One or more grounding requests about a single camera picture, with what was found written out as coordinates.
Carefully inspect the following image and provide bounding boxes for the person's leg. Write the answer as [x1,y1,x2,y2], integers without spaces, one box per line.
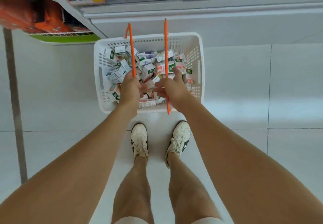
[166,152,222,224]
[111,155,154,224]

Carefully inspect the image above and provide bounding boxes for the person's right leg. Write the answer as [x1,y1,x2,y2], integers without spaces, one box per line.
[166,152,222,224]

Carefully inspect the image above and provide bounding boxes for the person's left leg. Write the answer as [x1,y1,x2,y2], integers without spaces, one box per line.
[111,155,154,224]

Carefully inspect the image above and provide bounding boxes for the pile of small juice cartons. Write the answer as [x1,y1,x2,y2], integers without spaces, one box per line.
[103,45,196,110]

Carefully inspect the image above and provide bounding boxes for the person's left white shoe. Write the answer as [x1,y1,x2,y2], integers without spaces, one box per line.
[130,123,149,160]

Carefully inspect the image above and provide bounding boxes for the person's right white shoe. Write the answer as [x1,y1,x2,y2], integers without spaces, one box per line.
[164,120,191,168]

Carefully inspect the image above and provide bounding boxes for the person's right hand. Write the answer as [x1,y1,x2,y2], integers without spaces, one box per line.
[152,67,195,113]

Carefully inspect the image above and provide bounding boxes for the stack of orange packets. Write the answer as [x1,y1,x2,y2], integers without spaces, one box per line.
[0,0,91,35]

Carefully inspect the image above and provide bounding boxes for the white shopping basket orange handles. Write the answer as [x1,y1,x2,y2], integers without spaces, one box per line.
[93,18,205,116]

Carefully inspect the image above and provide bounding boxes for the white store display rack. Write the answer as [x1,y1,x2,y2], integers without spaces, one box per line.
[33,0,323,47]

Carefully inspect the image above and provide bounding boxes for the person's right forearm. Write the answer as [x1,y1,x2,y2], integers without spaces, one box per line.
[176,100,323,224]

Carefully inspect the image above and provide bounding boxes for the person's white shoe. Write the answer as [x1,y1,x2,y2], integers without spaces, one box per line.
[130,123,149,160]
[164,120,191,168]

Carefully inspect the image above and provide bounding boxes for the person's left hand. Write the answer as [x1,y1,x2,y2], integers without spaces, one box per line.
[118,71,149,112]

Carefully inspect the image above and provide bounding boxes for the person's left forearm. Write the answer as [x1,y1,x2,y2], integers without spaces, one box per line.
[0,103,139,224]

